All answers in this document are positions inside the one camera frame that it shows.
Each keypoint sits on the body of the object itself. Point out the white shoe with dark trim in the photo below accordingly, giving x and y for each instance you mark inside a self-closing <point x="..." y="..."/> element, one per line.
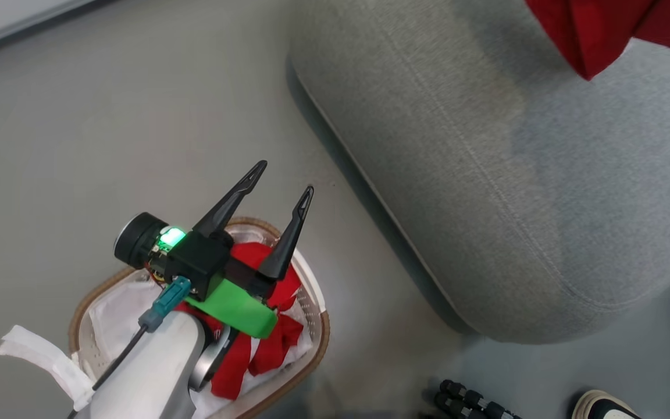
<point x="602" y="407"/>

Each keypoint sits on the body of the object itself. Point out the black wrist camera with green light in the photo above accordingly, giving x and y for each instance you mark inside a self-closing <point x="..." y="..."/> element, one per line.
<point x="140" y="238"/>

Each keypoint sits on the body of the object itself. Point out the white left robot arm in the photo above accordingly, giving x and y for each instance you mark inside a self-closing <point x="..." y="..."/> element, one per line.
<point x="154" y="372"/>

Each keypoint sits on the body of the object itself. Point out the white laundry basket brown rim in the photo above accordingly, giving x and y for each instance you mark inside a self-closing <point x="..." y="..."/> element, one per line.
<point x="312" y="343"/>

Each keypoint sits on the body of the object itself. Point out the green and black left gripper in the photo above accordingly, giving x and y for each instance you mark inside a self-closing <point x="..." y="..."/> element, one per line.
<point x="227" y="299"/>

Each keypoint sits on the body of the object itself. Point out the grey fabric sofa seat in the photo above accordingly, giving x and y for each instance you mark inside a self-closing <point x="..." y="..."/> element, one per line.
<point x="515" y="174"/>

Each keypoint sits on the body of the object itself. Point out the red garment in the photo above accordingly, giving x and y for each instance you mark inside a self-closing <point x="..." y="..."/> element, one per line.
<point x="268" y="343"/>
<point x="597" y="29"/>

